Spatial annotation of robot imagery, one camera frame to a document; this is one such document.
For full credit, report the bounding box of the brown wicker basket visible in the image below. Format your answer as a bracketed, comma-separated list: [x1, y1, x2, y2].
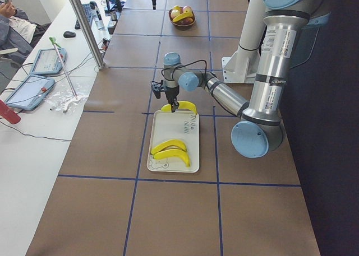
[168, 5, 196, 28]

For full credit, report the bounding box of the white bear tray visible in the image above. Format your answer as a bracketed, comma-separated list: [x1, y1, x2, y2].
[147, 110, 200, 173]

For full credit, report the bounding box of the green red apple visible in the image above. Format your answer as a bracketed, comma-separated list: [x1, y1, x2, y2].
[182, 6, 193, 14]

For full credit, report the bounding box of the dark red fruit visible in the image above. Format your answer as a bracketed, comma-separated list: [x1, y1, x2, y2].
[176, 17, 194, 26]

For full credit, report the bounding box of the steel measuring cup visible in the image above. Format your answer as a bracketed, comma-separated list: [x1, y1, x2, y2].
[109, 11, 117, 21]

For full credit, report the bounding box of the black keyboard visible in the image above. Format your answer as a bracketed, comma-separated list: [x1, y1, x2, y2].
[75, 3, 93, 30]

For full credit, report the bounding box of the black computer mouse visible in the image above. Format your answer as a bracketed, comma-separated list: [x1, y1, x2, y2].
[63, 31, 76, 38]

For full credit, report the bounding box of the pink stick green clip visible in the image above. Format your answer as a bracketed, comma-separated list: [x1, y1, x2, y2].
[49, 37, 77, 99]

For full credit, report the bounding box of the clear plastic bag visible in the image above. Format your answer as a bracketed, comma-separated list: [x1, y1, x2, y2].
[45, 82, 89, 114]

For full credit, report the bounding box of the upper blue teach pendant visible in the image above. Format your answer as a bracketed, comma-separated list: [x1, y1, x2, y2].
[30, 48, 63, 76]

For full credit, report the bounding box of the blue teach pendant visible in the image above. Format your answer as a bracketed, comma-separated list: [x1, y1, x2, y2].
[30, 48, 63, 76]
[5, 74, 55, 111]

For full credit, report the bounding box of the seated person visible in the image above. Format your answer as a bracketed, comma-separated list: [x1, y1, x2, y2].
[0, 2, 50, 64]

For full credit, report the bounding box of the lower blue teach pendant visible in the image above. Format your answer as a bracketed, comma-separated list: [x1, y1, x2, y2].
[5, 74, 55, 111]

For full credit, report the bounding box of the red water bottle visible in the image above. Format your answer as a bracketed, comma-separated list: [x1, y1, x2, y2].
[0, 100, 21, 124]

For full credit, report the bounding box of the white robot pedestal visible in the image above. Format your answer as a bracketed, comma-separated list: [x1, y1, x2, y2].
[221, 0, 283, 85]

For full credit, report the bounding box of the aluminium frame post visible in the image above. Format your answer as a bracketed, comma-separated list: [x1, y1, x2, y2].
[69, 0, 105, 70]

